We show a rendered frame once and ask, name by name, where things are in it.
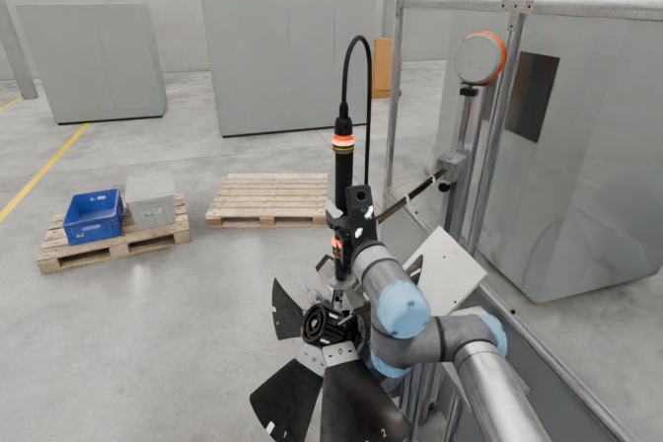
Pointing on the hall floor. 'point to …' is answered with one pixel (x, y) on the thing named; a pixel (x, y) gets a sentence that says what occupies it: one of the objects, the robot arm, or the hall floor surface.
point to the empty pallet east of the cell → (270, 200)
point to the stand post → (412, 396)
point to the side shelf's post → (453, 418)
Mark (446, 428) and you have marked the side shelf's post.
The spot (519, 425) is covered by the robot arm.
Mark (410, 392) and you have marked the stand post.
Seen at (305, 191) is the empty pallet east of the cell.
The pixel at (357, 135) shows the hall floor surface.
